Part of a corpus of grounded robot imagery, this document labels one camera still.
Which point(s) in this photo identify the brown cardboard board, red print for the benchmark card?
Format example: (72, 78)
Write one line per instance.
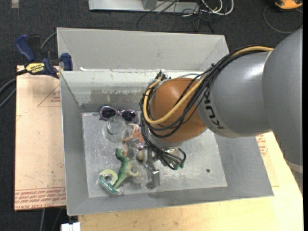
(38, 141)

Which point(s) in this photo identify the grey metal bin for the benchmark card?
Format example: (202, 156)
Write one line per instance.
(216, 167)

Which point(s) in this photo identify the orange toy animal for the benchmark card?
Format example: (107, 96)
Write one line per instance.
(135, 135)

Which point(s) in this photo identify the purple sunglasses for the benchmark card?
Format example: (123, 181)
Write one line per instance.
(115, 113)

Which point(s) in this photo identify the green tape dispenser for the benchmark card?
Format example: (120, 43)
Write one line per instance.
(108, 182)

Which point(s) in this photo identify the small tan round object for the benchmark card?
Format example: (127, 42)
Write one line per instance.
(139, 153)

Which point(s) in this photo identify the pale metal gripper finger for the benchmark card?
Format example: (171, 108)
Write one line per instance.
(149, 180)
(156, 177)

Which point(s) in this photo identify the green toy dinosaur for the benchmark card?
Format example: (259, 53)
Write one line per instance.
(125, 168)

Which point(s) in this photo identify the clear glass cup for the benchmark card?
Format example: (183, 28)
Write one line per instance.
(115, 129)

